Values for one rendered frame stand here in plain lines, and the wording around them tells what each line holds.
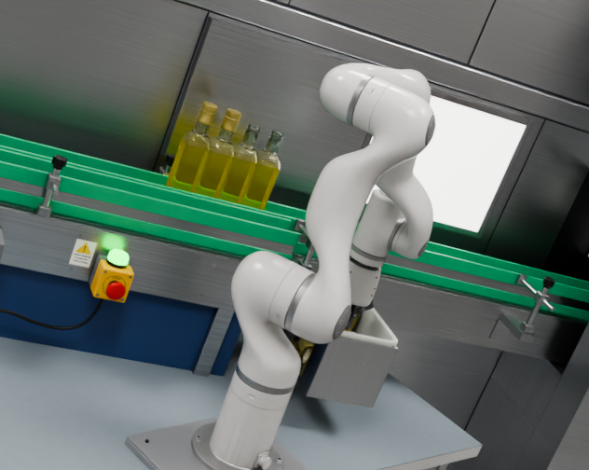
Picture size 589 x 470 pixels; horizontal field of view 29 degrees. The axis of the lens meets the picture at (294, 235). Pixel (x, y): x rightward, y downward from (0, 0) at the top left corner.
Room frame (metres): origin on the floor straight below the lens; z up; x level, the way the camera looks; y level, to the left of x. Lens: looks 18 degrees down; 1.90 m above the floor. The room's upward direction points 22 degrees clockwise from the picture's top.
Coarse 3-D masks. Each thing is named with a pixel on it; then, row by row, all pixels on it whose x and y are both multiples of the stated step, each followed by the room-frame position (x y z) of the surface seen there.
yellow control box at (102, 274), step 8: (104, 256) 2.21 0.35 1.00; (96, 264) 2.20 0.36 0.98; (104, 264) 2.17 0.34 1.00; (128, 264) 2.22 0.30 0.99; (96, 272) 2.18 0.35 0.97; (104, 272) 2.16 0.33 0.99; (112, 272) 2.16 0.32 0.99; (120, 272) 2.17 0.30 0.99; (128, 272) 2.18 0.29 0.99; (96, 280) 2.17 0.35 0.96; (104, 280) 2.16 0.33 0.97; (112, 280) 2.17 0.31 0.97; (120, 280) 2.17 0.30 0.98; (128, 280) 2.18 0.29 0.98; (96, 288) 2.16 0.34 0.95; (104, 288) 2.16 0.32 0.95; (128, 288) 2.18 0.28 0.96; (96, 296) 2.16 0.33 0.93; (104, 296) 2.16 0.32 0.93
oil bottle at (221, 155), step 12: (216, 144) 2.43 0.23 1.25; (228, 144) 2.45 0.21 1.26; (216, 156) 2.43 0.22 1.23; (228, 156) 2.44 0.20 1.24; (204, 168) 2.42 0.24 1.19; (216, 168) 2.43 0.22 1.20; (228, 168) 2.44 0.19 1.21; (204, 180) 2.42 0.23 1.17; (216, 180) 2.43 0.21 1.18; (204, 192) 2.43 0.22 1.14; (216, 192) 2.44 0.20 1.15
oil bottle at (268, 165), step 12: (264, 156) 2.48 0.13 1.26; (276, 156) 2.50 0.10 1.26; (264, 168) 2.48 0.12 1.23; (276, 168) 2.49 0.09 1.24; (252, 180) 2.47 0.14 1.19; (264, 180) 2.48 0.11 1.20; (252, 192) 2.47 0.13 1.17; (264, 192) 2.49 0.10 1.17; (252, 204) 2.48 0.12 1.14; (264, 204) 2.49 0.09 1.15
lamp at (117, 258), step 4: (112, 252) 2.19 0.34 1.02; (116, 252) 2.19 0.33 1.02; (120, 252) 2.20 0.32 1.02; (124, 252) 2.20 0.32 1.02; (108, 256) 2.19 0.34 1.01; (112, 256) 2.18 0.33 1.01; (116, 256) 2.18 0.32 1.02; (120, 256) 2.18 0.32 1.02; (124, 256) 2.19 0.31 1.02; (128, 256) 2.20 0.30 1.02; (108, 260) 2.18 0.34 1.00; (112, 260) 2.18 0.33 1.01; (116, 260) 2.18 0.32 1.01; (120, 260) 2.18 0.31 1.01; (124, 260) 2.19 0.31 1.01; (128, 260) 2.20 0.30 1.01; (112, 264) 2.18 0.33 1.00; (116, 264) 2.18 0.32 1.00; (120, 264) 2.18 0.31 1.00; (124, 264) 2.19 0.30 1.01; (116, 268) 2.18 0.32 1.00; (120, 268) 2.18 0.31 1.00; (124, 268) 2.19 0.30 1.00
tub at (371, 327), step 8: (368, 312) 2.49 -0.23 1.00; (376, 312) 2.47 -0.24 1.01; (360, 320) 2.50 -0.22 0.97; (368, 320) 2.47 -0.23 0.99; (376, 320) 2.45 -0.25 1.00; (360, 328) 2.48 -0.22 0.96; (368, 328) 2.46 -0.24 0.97; (376, 328) 2.43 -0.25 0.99; (384, 328) 2.41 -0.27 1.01; (344, 336) 2.28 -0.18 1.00; (352, 336) 2.29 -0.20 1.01; (360, 336) 2.30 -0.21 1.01; (368, 336) 2.32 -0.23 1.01; (376, 336) 2.42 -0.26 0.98; (384, 336) 2.39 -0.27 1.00; (392, 336) 2.37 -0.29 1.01; (384, 344) 2.32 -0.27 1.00; (392, 344) 2.33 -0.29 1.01
